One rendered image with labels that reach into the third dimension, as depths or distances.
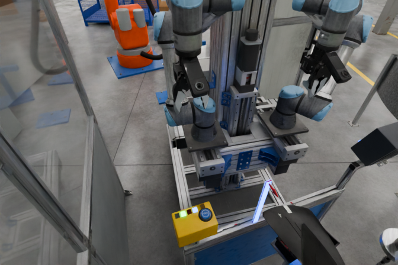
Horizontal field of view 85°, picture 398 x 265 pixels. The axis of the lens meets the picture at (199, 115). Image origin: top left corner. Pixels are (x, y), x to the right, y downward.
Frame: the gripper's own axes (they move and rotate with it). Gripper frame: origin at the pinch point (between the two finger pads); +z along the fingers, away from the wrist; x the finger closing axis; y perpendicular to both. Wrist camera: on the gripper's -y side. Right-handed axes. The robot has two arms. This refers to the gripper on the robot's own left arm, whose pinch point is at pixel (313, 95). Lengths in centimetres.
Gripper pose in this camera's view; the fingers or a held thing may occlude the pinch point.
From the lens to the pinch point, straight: 96.8
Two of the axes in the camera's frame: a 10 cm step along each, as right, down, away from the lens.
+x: -9.4, 2.2, -2.7
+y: -3.5, -6.0, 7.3
